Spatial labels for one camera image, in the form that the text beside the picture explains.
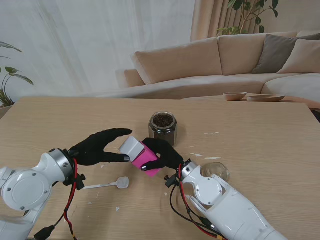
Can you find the beige sofa cushion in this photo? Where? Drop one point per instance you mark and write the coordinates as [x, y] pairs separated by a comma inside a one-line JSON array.
[[305, 60]]

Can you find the white square jar lid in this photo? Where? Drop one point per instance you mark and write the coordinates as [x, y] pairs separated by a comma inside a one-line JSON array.
[[131, 148]]

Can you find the shallow wooden plate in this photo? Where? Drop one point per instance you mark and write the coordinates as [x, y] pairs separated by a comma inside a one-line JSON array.
[[267, 98]]

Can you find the grey sofa cushion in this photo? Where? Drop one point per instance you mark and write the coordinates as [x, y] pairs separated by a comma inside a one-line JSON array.
[[272, 55]]

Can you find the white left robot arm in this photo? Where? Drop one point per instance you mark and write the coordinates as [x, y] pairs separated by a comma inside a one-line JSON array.
[[25, 192]]

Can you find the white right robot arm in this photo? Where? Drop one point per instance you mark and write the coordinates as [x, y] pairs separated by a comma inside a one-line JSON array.
[[230, 207]]

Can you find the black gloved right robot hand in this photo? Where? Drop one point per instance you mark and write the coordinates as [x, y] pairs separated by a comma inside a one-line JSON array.
[[166, 153]]

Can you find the dark green leafy tree plant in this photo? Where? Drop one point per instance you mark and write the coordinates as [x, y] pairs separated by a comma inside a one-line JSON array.
[[238, 3]]

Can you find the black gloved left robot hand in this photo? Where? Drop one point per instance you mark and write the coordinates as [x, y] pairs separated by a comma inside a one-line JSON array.
[[97, 150]]

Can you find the clear glass jar lid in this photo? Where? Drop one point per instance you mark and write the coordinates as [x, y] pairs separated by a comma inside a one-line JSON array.
[[217, 171]]

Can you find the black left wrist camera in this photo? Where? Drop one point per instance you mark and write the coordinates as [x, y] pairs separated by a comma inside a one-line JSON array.
[[77, 181]]

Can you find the white plastic measuring spoon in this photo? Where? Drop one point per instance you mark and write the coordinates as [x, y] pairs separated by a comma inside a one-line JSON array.
[[122, 182]]

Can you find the pale green large-leaf houseplant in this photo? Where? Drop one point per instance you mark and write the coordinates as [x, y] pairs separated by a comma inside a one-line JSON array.
[[13, 70]]

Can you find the pink square coffee jar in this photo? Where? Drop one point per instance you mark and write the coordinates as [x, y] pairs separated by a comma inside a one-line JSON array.
[[147, 160]]

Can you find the beige fabric sofa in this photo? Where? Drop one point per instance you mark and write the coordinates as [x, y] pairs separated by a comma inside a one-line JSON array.
[[180, 62]]

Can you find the glass jar of coffee beans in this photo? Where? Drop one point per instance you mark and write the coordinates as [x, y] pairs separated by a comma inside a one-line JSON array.
[[163, 126]]

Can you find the beige pleated curtain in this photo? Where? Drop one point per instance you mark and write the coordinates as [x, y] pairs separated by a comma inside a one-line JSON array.
[[210, 17]]

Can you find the white sheer curtain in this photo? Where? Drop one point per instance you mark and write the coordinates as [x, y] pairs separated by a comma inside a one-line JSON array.
[[100, 37]]

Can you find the small wooden bowl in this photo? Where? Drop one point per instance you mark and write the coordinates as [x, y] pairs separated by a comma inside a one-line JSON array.
[[235, 96]]

